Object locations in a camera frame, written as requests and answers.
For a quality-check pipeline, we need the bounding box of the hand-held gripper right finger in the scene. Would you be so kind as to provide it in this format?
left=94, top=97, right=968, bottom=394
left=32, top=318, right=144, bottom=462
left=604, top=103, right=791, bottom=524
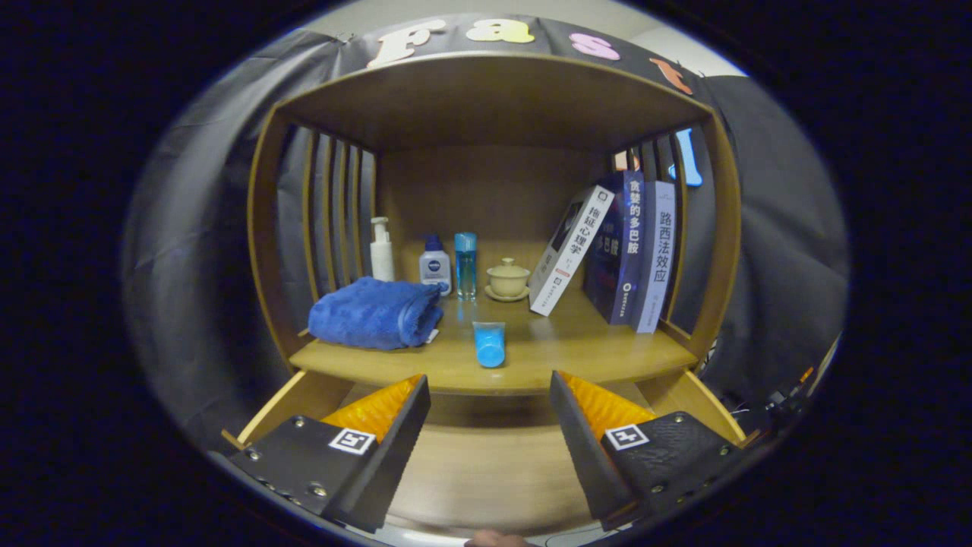
left=548, top=370, right=741, bottom=533

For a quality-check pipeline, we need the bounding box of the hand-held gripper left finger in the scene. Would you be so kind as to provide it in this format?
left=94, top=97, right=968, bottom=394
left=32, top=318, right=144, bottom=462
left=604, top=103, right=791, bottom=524
left=228, top=374, right=432, bottom=534

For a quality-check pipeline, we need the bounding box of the wooden drawer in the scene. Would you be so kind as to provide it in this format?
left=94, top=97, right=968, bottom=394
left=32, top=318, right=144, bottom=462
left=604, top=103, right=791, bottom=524
left=220, top=370, right=760, bottom=533

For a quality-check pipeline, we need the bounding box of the small blue tube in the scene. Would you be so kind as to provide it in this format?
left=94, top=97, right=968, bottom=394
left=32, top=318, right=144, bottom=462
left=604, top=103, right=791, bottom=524
left=472, top=321, right=507, bottom=369

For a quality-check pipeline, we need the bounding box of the wooden countertop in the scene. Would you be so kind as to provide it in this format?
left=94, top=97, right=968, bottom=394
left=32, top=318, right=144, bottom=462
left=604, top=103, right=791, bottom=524
left=289, top=285, right=699, bottom=396

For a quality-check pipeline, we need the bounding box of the wooden cabinet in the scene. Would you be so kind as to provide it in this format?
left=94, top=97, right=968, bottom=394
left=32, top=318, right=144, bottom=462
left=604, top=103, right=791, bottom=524
left=247, top=52, right=743, bottom=396

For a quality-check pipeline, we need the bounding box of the blue folded towel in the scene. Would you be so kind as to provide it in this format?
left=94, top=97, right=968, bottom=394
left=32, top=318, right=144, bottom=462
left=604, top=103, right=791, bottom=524
left=308, top=277, right=445, bottom=351

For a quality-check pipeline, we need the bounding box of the white bottle blue cap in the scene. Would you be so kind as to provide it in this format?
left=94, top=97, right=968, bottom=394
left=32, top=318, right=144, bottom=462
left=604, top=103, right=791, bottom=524
left=418, top=234, right=453, bottom=296

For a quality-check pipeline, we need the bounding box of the beige lidded teacup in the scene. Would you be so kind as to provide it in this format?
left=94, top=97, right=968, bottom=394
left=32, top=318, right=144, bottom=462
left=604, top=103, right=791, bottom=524
left=484, top=258, right=532, bottom=303

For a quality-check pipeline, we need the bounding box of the white book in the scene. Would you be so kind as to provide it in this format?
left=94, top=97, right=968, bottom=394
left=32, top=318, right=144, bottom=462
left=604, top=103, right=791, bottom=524
left=528, top=185, right=616, bottom=318

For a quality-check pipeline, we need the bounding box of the white pump bottle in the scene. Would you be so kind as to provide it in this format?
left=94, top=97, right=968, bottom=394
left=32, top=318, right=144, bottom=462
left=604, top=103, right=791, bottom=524
left=369, top=217, right=396, bottom=283

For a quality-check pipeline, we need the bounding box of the blue translucent bottle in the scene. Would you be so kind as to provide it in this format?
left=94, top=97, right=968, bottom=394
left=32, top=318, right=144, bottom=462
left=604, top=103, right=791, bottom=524
left=454, top=232, right=478, bottom=299

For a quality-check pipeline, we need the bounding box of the dark blue book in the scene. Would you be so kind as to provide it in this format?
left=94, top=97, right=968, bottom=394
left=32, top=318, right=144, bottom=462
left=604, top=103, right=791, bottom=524
left=582, top=170, right=646, bottom=327

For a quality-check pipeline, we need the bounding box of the pale blue book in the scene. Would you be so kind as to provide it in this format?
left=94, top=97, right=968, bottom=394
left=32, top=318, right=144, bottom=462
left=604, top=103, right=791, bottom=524
left=635, top=180, right=677, bottom=334

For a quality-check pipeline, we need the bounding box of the black backdrop cloth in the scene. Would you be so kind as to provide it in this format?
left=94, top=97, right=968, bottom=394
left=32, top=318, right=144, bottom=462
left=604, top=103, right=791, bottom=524
left=121, top=14, right=850, bottom=449

